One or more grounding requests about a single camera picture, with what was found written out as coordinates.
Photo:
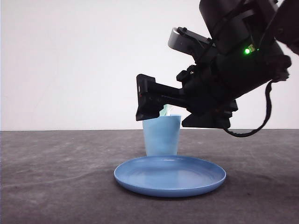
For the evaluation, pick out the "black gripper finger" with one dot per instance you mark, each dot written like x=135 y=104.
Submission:
x=152 y=97

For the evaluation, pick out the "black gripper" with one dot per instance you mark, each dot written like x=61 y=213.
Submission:
x=212 y=85

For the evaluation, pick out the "mint green plastic spoon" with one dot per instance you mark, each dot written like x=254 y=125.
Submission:
x=166 y=111

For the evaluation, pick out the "light blue plastic cup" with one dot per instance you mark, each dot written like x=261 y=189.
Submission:
x=161 y=135

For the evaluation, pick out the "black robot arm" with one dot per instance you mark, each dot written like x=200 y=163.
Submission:
x=256 y=24

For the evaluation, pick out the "blue plastic plate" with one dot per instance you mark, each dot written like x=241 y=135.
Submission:
x=170 y=176

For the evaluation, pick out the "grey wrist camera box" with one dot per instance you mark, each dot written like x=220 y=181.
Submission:
x=188 y=42

